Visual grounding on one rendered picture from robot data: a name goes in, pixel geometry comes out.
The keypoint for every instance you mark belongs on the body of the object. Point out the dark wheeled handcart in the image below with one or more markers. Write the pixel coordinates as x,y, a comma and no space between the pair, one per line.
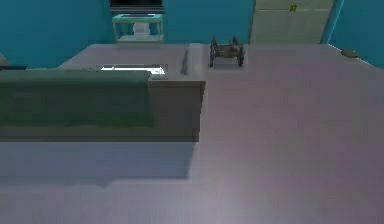
227,51

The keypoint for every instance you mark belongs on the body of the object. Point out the mint green side table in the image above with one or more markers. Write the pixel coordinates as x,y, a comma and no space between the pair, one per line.
138,19

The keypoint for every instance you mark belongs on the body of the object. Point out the green and grey sofa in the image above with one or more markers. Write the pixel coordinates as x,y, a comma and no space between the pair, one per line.
83,100

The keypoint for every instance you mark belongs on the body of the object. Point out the pale green room door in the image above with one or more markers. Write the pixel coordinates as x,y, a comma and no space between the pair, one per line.
290,23

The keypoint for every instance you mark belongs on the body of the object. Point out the small brown floor object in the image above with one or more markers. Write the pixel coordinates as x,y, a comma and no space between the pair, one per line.
350,53

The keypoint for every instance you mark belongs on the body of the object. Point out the dark blue flat object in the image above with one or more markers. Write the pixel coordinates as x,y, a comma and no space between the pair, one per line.
12,68

